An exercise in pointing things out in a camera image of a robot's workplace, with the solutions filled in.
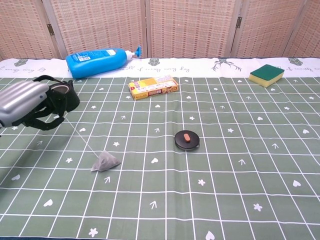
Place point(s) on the yellow cardboard box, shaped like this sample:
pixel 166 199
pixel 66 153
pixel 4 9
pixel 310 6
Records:
pixel 152 88

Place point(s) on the green checked tablecloth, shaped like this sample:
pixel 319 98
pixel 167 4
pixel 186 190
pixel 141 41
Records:
pixel 225 175

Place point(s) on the green yellow sponge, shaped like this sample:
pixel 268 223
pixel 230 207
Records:
pixel 266 73

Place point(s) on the black lid with orange knob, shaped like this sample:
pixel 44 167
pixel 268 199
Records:
pixel 186 143

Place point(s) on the black cast iron teapot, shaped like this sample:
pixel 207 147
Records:
pixel 73 100

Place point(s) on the grey pyramid tea bag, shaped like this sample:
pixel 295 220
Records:
pixel 105 162

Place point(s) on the blue detergent pump bottle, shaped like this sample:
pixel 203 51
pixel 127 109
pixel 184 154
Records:
pixel 95 62

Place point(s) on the woven bamboo folding screen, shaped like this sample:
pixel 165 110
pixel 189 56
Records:
pixel 187 27

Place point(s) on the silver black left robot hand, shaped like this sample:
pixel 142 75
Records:
pixel 22 100

